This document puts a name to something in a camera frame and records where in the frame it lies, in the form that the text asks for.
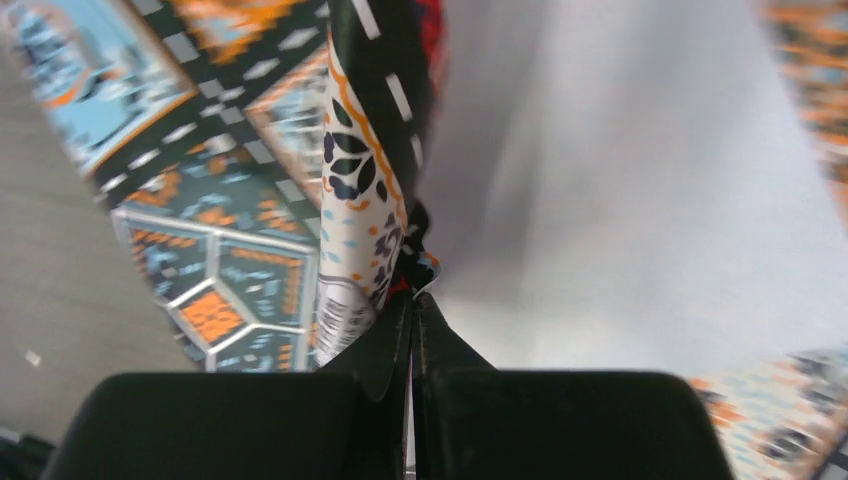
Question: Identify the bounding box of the colourful patterned placemat cloth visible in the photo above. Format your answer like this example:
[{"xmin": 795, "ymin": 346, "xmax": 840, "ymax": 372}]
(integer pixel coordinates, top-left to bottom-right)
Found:
[{"xmin": 1, "ymin": 1, "xmax": 847, "ymax": 479}]

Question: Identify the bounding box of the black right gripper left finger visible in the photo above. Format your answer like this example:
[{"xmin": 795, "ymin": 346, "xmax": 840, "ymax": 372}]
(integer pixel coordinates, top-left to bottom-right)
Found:
[{"xmin": 321, "ymin": 294, "xmax": 412, "ymax": 479}]

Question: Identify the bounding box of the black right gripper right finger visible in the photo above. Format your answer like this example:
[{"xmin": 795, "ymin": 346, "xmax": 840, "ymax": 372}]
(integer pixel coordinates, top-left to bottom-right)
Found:
[{"xmin": 411, "ymin": 293, "xmax": 495, "ymax": 479}]

